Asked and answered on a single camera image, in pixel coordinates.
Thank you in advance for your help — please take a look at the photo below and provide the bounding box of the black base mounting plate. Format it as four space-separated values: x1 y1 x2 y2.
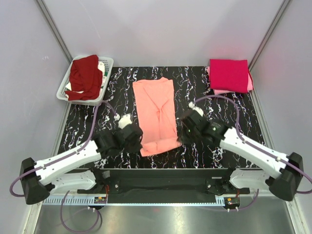
78 169 250 205

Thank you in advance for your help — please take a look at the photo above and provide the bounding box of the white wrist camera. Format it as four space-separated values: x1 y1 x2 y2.
188 102 204 117
114 114 133 129

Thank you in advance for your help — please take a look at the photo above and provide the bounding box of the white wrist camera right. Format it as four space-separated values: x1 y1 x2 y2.
188 102 204 117

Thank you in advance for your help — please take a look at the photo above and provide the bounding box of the salmon pink t shirt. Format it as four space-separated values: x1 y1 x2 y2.
133 77 181 157

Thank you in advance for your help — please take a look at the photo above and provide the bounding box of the folded magenta t shirt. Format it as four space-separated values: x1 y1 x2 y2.
209 59 250 94

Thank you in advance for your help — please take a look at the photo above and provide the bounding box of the dark red t shirt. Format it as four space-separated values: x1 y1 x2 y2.
64 55 103 101

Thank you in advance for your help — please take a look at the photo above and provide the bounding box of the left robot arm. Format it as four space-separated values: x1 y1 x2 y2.
18 124 143 205

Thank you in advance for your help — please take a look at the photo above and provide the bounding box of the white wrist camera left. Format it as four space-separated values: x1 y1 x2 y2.
114 114 133 129

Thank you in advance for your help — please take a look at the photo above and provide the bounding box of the folded light pink t shirt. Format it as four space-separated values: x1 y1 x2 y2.
207 66 254 95

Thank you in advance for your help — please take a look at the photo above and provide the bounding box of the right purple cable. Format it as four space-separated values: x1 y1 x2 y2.
192 95 312 212

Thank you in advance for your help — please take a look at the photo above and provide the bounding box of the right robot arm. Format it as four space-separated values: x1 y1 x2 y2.
179 107 303 201

